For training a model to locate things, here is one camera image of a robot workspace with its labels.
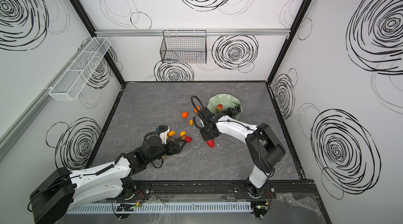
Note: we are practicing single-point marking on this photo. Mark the fake strawberry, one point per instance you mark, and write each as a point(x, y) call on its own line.
point(187, 139)
point(211, 143)
point(219, 108)

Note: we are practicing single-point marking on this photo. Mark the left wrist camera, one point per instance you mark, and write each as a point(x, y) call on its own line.
point(163, 133)

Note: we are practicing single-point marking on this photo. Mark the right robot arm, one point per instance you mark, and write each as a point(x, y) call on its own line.
point(264, 147)

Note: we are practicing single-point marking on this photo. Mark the fake orange upper right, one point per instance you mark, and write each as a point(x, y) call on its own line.
point(197, 109)

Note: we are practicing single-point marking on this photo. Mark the white slotted cable duct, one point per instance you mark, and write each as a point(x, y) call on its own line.
point(155, 208)

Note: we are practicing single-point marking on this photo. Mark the black wire wall basket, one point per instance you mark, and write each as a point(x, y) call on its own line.
point(187, 46)

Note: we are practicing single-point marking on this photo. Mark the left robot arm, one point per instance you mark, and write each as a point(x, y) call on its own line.
point(65, 190)

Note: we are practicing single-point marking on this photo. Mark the light green wavy fruit bowl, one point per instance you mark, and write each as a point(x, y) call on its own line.
point(226, 100)

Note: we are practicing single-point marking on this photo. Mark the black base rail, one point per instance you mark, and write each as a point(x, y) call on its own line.
point(237, 189)

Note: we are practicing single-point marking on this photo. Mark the dark fake grape bunch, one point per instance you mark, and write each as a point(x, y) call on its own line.
point(233, 111)

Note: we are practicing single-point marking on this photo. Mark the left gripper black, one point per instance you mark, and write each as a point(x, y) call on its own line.
point(173, 147)

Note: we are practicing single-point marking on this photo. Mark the white mesh wall shelf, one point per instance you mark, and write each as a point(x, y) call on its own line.
point(88, 68)

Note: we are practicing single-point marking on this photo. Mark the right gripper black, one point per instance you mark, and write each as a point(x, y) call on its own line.
point(209, 133)

